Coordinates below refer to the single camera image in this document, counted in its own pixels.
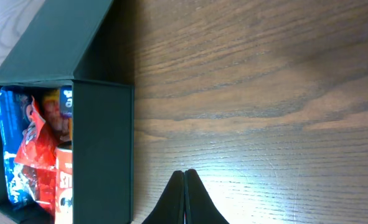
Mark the blue Eclipse mint tin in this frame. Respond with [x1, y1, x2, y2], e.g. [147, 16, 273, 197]
[59, 86, 73, 118]

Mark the yellow Hacks candy bag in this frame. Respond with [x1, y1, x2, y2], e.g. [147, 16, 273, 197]
[41, 90, 72, 142]

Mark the red Pringles can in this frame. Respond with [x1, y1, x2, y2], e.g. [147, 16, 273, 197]
[55, 141, 73, 224]

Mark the blue snack bar wrapper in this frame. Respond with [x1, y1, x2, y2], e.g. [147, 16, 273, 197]
[0, 86, 32, 209]

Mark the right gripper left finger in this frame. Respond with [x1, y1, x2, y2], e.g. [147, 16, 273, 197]
[143, 170, 184, 224]

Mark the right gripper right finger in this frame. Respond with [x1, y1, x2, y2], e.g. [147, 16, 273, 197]
[184, 169, 229, 224]

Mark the black gift box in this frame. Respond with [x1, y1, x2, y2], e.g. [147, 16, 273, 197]
[0, 0, 134, 223]

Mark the red Hacks candy bag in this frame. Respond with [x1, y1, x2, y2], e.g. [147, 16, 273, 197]
[14, 98, 58, 216]

